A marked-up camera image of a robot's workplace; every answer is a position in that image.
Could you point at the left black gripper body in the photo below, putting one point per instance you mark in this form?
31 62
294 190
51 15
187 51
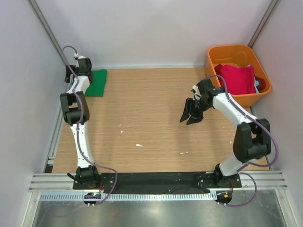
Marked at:
70 72

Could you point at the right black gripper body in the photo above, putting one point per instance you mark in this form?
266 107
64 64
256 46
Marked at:
200 107

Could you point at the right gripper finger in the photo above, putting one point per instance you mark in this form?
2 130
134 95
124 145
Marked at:
188 108
193 120

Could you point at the green t shirt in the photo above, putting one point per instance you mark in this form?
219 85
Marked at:
97 87

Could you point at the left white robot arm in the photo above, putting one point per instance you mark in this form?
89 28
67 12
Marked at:
76 114

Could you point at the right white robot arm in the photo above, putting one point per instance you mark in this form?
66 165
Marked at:
251 140

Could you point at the red t shirt in bin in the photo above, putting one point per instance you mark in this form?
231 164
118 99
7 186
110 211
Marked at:
239 80

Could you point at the orange plastic bin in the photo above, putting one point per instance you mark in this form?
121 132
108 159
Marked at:
237 55

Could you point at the light blue cloth in bin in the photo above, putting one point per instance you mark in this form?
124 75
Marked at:
256 83

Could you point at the dark red cloth in bin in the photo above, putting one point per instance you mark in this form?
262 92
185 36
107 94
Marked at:
261 81

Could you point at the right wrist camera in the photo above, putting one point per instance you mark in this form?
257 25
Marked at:
201 87

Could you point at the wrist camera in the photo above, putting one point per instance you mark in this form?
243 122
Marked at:
201 87
82 61

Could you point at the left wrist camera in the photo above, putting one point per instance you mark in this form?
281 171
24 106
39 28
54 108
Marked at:
82 61

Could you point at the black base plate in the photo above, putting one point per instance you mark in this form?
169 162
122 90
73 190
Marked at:
156 183

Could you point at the white slotted cable duct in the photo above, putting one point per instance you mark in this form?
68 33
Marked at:
94 196

